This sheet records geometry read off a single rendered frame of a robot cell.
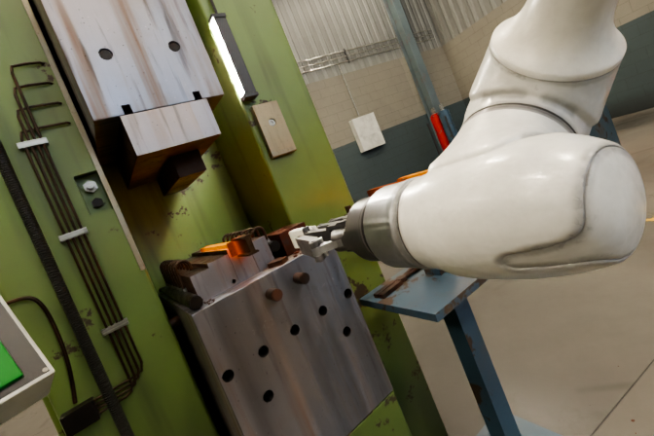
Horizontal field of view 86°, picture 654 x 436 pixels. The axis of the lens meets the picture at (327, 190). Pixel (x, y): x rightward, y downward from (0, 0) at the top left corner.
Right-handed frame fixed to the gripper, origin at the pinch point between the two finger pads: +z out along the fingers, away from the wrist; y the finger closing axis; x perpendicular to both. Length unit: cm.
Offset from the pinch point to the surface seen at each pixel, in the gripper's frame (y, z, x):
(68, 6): -13, 35, 62
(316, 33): 500, 548, 301
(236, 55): 25, 45, 51
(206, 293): -10.5, 34.9, -6.8
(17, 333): -39.4, 23.1, 3.4
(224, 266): -4.6, 34.9, -3.0
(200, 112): 4.7, 35.0, 33.6
